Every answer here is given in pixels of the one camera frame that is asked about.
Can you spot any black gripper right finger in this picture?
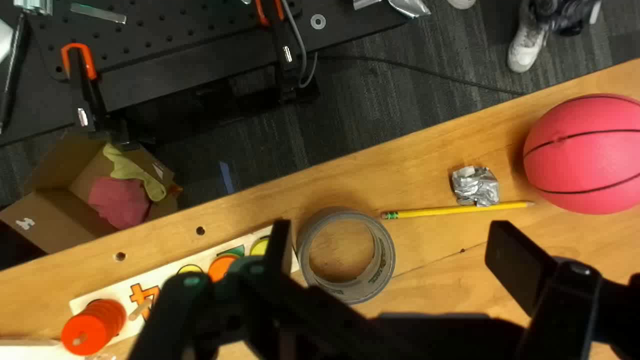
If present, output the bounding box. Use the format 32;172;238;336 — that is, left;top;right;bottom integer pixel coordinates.
484;220;561;317

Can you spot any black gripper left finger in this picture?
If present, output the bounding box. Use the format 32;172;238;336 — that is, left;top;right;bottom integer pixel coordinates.
265;219;297;277

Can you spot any red rubber basketball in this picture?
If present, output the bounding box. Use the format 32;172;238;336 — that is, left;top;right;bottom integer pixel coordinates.
522;93;640;217

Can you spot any crumpled foil ball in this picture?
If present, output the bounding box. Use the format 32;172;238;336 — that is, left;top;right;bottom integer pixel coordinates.
450;164;502;209

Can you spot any yellow pencil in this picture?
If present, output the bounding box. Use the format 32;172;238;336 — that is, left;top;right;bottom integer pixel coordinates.
379;201;536;223

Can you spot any yellow-green cloth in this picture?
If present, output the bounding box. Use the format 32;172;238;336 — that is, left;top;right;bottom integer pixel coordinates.
101;142;169;205

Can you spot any pink cloth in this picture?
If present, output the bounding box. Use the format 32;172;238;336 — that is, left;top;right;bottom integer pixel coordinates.
86;177;152;231

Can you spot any plate with toy food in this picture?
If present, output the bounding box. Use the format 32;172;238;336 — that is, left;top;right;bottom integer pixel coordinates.
68;225;302;336

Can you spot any red stacking cylinder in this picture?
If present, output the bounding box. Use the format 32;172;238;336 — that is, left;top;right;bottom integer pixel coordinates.
60;299;128;356

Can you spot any white sneaker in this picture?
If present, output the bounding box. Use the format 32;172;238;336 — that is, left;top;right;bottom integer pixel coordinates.
506;19;557;74

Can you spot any black pegboard table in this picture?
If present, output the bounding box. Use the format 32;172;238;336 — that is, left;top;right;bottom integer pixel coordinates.
0;0;411;148

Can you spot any open cardboard box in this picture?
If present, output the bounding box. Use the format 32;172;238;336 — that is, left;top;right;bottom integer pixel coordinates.
0;129;185;257

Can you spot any white wooden plank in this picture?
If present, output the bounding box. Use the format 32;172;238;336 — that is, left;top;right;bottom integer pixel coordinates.
0;339;68;360

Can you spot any yellow-green stacking ring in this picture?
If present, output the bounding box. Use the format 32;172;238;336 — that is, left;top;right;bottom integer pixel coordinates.
247;234;273;260

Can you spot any orange stacking ring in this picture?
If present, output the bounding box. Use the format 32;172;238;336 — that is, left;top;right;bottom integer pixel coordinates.
207;252;240;284

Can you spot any grey duct tape roll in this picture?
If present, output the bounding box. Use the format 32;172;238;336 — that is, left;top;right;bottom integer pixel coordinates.
297;207;399;306

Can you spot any orange-handled clamp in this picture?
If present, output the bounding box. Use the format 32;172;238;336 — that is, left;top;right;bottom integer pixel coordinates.
252;0;301;104
58;40;111;131

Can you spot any black floor cable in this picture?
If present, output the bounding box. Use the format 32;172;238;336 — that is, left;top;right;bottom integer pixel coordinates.
318;55;530;100

